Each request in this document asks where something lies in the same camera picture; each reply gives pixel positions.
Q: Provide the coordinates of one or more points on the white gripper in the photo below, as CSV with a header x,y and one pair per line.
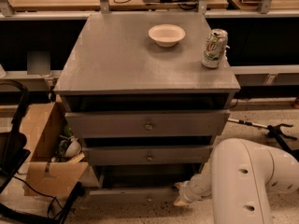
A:
x,y
191,190

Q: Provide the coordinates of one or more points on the grey bottom drawer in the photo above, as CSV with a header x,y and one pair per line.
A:
x,y
141,183

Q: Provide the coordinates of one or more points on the grey drawer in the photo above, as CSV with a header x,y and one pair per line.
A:
x,y
146,155
141,183
145,124

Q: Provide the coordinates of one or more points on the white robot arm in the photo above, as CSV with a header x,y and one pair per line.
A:
x,y
238,177

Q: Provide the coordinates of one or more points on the grey middle drawer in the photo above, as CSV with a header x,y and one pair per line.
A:
x,y
146,155

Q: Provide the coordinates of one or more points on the grey top drawer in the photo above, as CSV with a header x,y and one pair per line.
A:
x,y
145,124

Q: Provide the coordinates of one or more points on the grey drawer cabinet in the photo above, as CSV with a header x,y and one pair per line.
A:
x,y
115,67

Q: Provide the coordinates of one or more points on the white cup in box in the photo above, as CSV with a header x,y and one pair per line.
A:
x,y
74,148

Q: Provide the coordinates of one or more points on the black metal stand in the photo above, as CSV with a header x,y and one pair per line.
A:
x,y
274,132

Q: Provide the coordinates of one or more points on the green white soda can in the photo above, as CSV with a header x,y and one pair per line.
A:
x,y
215,48

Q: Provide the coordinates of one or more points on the brown cardboard box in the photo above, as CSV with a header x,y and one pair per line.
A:
x,y
42,126

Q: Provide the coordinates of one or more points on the black cart frame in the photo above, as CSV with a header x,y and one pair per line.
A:
x,y
12,143

